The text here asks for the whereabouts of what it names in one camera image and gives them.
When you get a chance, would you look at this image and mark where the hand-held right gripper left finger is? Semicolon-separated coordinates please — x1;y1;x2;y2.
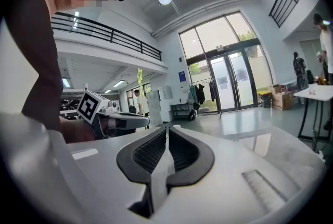
0;112;170;224

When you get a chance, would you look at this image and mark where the person's black shirt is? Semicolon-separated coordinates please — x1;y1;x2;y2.
4;0;65;135

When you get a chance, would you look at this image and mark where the large glass window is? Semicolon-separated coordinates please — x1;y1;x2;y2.
178;11;274;93

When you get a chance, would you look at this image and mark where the person's left forearm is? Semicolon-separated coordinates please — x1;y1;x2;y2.
59;115;96;144

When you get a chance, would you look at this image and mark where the blue wall poster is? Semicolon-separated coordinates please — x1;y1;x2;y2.
178;70;188;87

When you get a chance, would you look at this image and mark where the brown cardboard box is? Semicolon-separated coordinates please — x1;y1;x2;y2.
270;84;295;111

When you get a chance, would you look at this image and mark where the white locker cabinet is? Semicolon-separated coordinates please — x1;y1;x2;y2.
146;89;164;128

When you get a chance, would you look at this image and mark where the yellow-lidded bin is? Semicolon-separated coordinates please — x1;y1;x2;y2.
257;90;272;108

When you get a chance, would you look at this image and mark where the clothes rack with garments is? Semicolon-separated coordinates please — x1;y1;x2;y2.
188;78;218;116

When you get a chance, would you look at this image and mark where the black shelf unit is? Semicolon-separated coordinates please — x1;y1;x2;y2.
170;102;191;121

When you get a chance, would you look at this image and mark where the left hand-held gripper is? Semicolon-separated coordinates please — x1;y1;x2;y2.
77;89;150;140

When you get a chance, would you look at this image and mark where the black balcony railing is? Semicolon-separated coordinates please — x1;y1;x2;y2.
50;11;162;62

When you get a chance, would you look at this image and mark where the white table with black frame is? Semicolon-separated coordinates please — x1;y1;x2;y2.
293;84;333;152

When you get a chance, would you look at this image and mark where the glass double door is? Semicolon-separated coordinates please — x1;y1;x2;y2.
208;48;258;114

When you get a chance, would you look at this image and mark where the white wall box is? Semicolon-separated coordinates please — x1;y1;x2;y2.
158;85;173;101

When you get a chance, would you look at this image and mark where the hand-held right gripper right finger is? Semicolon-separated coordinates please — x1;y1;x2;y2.
153;126;327;224

